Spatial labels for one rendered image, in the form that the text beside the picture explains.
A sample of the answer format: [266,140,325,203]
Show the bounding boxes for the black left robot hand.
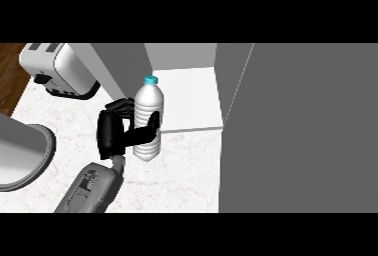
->
[96,97,162,161]

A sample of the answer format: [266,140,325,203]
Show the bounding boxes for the clear water bottle blue cap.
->
[131,75,165,163]

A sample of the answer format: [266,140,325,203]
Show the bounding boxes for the grey open cabinet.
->
[68,42,226,134]

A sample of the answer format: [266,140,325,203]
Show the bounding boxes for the large dark grey cabinet door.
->
[214,42,378,214]

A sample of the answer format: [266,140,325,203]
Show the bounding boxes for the grey round pot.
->
[0,113,57,193]

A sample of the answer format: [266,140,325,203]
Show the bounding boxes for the silver toaster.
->
[18,42,102,101]

